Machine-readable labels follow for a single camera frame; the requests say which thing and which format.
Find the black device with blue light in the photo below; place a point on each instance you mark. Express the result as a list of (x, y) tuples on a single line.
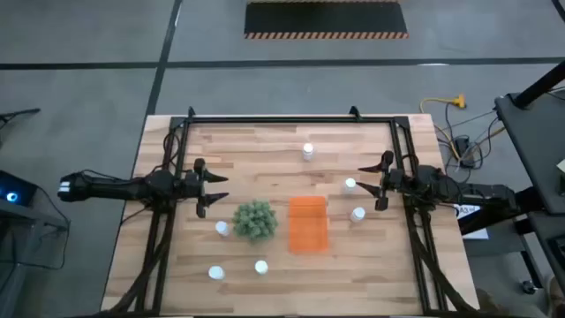
[(17, 187)]

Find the white paper sheet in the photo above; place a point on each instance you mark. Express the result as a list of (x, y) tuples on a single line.
[(479, 234)]

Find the grey metal stand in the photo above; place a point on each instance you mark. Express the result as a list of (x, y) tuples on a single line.
[(26, 218)]

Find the black side table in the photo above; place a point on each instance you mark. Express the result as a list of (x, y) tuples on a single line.
[(536, 150)]

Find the orange plastic basket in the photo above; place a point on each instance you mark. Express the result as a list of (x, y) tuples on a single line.
[(308, 225)]

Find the black aluminium frame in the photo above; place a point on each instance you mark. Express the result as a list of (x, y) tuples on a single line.
[(287, 119)]

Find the black upright pole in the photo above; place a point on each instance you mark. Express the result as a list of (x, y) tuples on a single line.
[(540, 84)]

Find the black tripod leg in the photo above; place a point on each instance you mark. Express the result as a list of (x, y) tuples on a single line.
[(20, 113)]

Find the black table clamp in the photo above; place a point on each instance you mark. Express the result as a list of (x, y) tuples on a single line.
[(190, 112), (354, 112)]

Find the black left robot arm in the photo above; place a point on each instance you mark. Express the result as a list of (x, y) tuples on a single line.
[(110, 187)]

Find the white pill bottle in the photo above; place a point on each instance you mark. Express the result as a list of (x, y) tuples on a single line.
[(349, 184), (357, 214), (222, 228), (216, 272), (308, 151), (261, 267)]

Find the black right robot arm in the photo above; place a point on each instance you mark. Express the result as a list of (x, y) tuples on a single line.
[(459, 190)]

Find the black caster wheel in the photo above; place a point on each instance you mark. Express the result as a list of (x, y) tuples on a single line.
[(528, 287)]

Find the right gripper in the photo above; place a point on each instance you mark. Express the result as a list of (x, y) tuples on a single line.
[(386, 181)]

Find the green succulent plant in pot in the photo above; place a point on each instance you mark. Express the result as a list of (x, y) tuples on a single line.
[(255, 221)]

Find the black hazard-striped floor mat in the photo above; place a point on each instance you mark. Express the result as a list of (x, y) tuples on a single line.
[(326, 20)]

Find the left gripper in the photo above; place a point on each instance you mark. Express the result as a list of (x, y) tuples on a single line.
[(201, 190)]

